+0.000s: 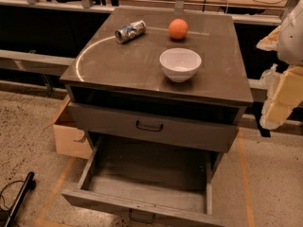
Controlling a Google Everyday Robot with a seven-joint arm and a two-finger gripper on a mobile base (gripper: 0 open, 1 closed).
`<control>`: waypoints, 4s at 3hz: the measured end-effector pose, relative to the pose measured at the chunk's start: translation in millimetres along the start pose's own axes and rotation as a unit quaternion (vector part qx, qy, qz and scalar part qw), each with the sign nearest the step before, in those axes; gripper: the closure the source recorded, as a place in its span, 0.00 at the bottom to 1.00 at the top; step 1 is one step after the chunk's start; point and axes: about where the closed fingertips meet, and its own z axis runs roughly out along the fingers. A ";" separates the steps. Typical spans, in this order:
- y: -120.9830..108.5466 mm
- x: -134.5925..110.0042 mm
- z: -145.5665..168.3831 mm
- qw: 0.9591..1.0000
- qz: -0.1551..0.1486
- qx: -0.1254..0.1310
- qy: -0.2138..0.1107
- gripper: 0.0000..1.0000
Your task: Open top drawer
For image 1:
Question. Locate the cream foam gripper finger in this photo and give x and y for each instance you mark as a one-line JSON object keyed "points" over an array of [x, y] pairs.
{"points": [[269, 42], [284, 94]]}

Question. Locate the grey top drawer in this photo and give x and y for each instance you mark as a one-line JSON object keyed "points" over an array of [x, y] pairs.
{"points": [[154, 128]]}

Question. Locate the grey drawer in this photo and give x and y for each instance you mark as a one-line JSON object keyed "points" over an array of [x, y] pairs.
{"points": [[154, 128], [147, 182]]}

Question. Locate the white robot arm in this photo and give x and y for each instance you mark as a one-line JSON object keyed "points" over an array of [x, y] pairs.
{"points": [[290, 39]]}

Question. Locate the grey drawer cabinet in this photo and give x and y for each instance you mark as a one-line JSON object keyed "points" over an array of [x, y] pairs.
{"points": [[129, 76]]}

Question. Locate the grey bottom drawer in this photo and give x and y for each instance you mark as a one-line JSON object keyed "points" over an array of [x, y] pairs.
{"points": [[147, 182]]}

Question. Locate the clear plastic bottle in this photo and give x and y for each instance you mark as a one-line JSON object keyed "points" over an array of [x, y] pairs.
{"points": [[268, 77]]}

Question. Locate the white bowl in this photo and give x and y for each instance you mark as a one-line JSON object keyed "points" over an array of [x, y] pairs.
{"points": [[180, 64]]}

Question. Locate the orange fruit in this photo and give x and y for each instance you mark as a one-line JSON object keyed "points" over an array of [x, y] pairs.
{"points": [[178, 29]]}

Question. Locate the crushed silver soda can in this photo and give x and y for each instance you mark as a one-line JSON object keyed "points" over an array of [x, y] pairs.
{"points": [[130, 31]]}

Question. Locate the cardboard box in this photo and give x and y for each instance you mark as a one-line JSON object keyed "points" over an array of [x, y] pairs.
{"points": [[69, 140]]}

